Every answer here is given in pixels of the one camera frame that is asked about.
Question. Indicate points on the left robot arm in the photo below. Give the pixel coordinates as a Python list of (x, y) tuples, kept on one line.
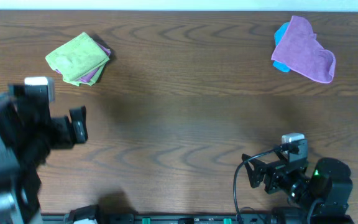
[(27, 135)]

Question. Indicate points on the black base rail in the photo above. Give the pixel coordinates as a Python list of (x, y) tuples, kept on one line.
[(93, 214)]

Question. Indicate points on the light green microfiber cloth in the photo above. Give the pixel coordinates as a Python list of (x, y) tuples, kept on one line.
[(76, 58)]

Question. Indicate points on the blue cloth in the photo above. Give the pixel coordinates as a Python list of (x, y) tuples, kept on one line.
[(277, 38)]

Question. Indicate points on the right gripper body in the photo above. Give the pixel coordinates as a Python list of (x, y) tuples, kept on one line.
[(278, 180)]

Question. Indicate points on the large purple cloth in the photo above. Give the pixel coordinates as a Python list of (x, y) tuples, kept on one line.
[(300, 51)]

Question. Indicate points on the folded green cloth under purple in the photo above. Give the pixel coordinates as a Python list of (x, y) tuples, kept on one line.
[(89, 79)]

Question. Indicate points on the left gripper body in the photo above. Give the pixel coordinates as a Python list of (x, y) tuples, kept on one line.
[(62, 130)]

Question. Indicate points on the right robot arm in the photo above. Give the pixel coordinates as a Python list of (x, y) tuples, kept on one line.
[(320, 198)]

